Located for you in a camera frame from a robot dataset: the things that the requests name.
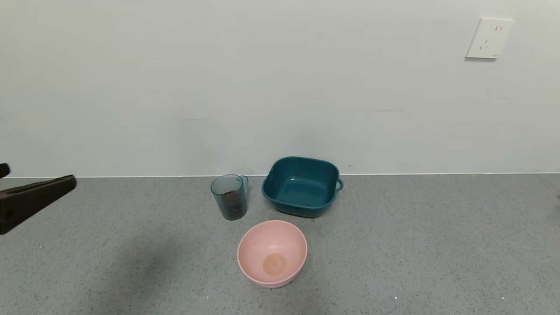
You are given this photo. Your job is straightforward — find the white wall socket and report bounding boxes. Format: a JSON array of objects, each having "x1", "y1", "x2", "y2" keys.
[{"x1": 465, "y1": 17, "x2": 515, "y2": 60}]

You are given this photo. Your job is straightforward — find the transparent teal ribbed cup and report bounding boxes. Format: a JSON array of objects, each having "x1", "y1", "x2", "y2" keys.
[{"x1": 210, "y1": 174, "x2": 249, "y2": 221}]

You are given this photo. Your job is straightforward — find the teal square plastic tray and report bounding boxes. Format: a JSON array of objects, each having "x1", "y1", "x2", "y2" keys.
[{"x1": 262, "y1": 157, "x2": 344, "y2": 218}]

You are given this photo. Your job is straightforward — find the roasted coffee beans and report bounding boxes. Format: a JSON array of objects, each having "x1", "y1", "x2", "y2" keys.
[{"x1": 220, "y1": 189, "x2": 245, "y2": 220}]

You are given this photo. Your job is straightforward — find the pink plastic bowl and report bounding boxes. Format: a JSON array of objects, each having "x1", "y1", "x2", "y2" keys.
[{"x1": 237, "y1": 220, "x2": 308, "y2": 289}]

